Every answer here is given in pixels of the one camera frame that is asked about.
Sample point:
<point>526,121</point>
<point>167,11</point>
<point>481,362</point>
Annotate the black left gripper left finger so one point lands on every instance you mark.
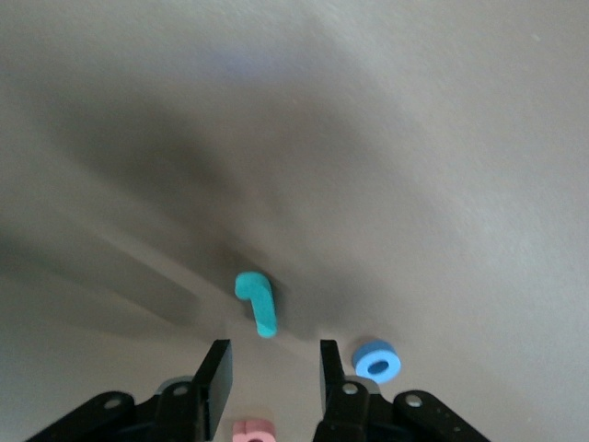
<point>216,382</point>

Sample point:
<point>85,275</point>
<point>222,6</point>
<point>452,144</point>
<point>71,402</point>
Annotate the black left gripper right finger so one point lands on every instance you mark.
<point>331,382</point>

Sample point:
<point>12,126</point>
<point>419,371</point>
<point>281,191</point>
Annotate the blue foam letter o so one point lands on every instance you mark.
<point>368,352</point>

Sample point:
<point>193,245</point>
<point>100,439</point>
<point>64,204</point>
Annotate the salmon red foam letter p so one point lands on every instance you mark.
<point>241,430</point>

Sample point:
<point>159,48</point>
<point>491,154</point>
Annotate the teal hooked foam letter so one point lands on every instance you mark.
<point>262,308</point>

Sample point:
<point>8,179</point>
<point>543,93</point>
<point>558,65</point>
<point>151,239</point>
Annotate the brown table cover sheet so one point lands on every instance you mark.
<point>414,138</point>

